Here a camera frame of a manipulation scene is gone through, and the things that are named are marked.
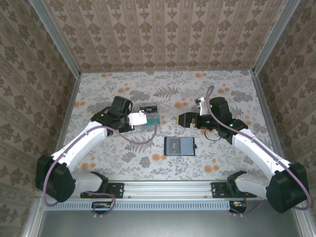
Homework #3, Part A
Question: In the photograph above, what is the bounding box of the clear plastic tray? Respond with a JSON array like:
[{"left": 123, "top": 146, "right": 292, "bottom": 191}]
[{"left": 122, "top": 101, "right": 163, "bottom": 133}]

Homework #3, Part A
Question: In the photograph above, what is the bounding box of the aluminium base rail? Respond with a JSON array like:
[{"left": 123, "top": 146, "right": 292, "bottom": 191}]
[{"left": 37, "top": 180, "right": 269, "bottom": 200}]

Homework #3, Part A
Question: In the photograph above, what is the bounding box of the aluminium frame rail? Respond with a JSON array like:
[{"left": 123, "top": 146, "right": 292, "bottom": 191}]
[
  {"left": 251, "top": 71, "right": 284, "bottom": 161},
  {"left": 53, "top": 73, "right": 82, "bottom": 158}
]

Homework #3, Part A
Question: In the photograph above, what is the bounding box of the slotted white cable duct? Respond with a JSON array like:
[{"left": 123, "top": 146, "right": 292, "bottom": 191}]
[{"left": 45, "top": 200, "right": 229, "bottom": 211}]

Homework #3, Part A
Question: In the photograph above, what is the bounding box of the aluminium corner post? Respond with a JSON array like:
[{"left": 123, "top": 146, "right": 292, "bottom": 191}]
[
  {"left": 252, "top": 0, "right": 302, "bottom": 75},
  {"left": 29, "top": 0, "right": 82, "bottom": 77}
]

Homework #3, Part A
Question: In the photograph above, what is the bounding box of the blue card holder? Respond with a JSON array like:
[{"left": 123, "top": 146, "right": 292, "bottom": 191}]
[{"left": 163, "top": 136, "right": 198, "bottom": 157}]

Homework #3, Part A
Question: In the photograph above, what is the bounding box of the grey metal sheet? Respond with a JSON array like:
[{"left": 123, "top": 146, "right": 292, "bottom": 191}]
[{"left": 37, "top": 209, "right": 301, "bottom": 237}]

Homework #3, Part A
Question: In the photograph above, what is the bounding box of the thin black cable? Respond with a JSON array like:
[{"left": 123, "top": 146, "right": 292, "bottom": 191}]
[{"left": 204, "top": 128, "right": 222, "bottom": 142}]

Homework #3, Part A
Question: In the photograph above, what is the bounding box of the small wired connector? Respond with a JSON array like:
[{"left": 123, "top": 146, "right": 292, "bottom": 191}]
[
  {"left": 91, "top": 201, "right": 115, "bottom": 215},
  {"left": 229, "top": 201, "right": 247, "bottom": 213}
]

